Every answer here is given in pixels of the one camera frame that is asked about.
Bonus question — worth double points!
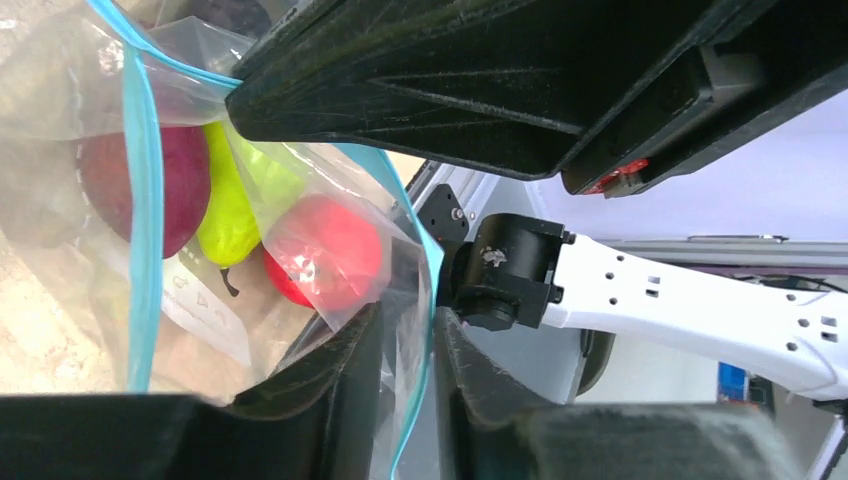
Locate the red fake apple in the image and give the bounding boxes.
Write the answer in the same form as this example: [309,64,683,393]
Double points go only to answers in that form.
[263,194,383,313]

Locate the clear zip top bag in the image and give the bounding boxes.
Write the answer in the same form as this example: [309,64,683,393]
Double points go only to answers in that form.
[1,1,440,479]

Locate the green fake pear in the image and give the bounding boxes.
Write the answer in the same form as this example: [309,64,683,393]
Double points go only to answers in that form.
[196,122,305,297]

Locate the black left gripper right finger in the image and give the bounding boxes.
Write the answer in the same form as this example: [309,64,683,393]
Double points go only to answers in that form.
[434,307,802,479]

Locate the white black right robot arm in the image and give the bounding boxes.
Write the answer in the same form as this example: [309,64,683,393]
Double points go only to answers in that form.
[226,1,847,407]

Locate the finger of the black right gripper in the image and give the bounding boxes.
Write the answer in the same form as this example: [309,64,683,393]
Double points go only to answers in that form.
[226,1,770,179]

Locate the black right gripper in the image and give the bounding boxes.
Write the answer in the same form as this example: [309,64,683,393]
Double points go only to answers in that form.
[561,1,847,196]

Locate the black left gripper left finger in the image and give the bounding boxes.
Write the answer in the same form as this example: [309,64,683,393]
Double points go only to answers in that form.
[1,303,383,479]

